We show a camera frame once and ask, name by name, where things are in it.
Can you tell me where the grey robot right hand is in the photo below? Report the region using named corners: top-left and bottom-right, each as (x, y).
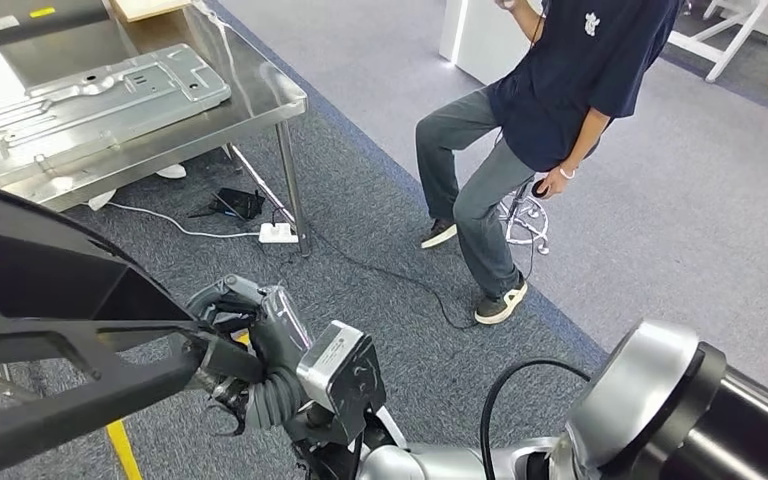
top-left (185, 273), bottom-right (316, 384)

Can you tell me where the person's left hand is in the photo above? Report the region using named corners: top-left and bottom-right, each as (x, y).
top-left (534, 168), bottom-right (574, 201)

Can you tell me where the black plastic car panel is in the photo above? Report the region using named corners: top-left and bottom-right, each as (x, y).
top-left (0, 177), bottom-right (273, 480)

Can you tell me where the stainless steel workbench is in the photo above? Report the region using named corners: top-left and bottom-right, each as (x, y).
top-left (0, 0), bottom-right (312, 260)

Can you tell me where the chrome stool with black seat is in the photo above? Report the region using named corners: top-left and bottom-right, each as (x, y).
top-left (496, 178), bottom-right (552, 256)

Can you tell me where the white power strip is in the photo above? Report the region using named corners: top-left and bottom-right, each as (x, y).
top-left (258, 222), bottom-right (300, 245)

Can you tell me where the black power adapter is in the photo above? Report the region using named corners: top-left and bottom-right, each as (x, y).
top-left (188, 187), bottom-right (267, 223)

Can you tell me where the white pillar with light strip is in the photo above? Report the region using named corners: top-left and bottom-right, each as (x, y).
top-left (438, 0), bottom-right (552, 87)

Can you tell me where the yellow floor tape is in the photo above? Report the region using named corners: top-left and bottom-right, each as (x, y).
top-left (104, 329), bottom-right (251, 480)

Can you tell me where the stamped sheet metal panel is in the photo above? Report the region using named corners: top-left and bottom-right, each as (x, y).
top-left (0, 42), bottom-right (233, 189)

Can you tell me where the cardboard box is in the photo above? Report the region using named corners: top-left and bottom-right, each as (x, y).
top-left (108, 0), bottom-right (193, 24)

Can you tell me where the grey laptop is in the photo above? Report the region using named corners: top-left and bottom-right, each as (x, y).
top-left (0, 0), bottom-right (112, 48)

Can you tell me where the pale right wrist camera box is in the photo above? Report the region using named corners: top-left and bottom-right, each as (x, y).
top-left (295, 321), bottom-right (387, 446)

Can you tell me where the white power cable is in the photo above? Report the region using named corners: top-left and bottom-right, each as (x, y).
top-left (104, 200), bottom-right (263, 241)

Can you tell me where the black floor cable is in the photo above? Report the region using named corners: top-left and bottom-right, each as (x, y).
top-left (271, 205), bottom-right (481, 333)

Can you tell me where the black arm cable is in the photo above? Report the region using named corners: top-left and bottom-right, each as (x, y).
top-left (478, 358), bottom-right (592, 480)

